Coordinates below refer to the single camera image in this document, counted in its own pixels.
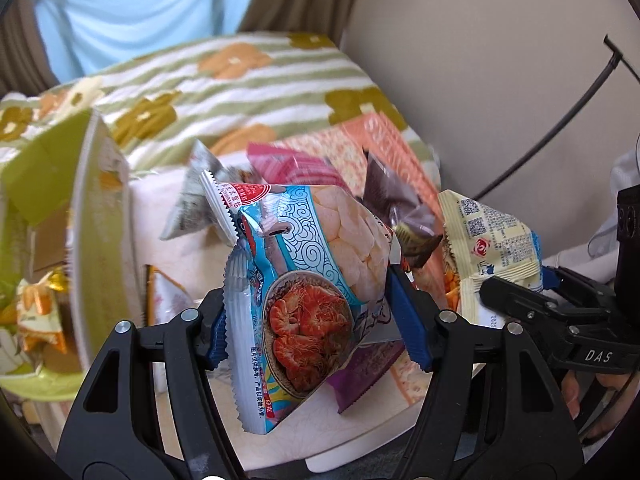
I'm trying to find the grey white snack packet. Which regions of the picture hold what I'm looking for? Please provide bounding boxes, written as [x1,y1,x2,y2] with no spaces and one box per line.
[160,140,262,240]

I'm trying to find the purple cake snack packet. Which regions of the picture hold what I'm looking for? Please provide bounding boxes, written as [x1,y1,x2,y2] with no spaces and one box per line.
[326,340,405,414]

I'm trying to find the white yellow edged packet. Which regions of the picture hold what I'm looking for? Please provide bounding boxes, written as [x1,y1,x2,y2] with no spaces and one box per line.
[145,264,194,326]

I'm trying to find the gold black snack packet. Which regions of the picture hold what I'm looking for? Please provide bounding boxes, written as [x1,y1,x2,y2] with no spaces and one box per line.
[47,266,70,294]

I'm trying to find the green cardboard box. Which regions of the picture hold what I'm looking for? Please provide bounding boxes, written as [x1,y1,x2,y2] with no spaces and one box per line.
[1,110,145,402]

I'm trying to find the brown chocolate snack packet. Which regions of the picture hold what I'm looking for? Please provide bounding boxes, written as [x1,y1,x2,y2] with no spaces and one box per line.
[361,152,444,269]

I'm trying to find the orange white cake packet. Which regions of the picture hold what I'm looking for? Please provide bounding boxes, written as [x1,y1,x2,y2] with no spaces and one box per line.
[16,273,67,354]

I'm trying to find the blue shrimp cracker packet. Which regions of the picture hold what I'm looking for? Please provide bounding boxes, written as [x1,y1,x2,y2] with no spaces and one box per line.
[201,171,401,434]

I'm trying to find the orange flowers towel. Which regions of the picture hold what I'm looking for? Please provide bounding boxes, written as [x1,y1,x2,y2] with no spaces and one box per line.
[278,112,461,406]

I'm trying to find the pink striped snack packet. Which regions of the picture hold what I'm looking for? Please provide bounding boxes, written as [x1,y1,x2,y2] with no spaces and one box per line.
[246,143,349,191]

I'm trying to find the left brown curtain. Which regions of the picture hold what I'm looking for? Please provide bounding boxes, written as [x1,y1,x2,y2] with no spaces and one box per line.
[0,0,58,96]

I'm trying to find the floral striped quilt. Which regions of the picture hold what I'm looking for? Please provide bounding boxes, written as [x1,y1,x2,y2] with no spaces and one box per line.
[1,32,440,184]

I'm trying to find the cream blue snack packet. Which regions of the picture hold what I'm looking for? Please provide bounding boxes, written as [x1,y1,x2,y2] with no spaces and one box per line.
[438,190,542,328]

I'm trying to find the person right hand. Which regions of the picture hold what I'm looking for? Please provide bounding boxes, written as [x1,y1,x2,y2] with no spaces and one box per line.
[561,370,639,442]

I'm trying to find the blue window sheet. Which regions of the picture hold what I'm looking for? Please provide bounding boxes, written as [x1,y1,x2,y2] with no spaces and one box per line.
[35,0,250,82]

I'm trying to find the black cable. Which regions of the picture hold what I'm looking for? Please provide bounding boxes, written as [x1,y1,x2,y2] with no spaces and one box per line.
[472,34,640,202]

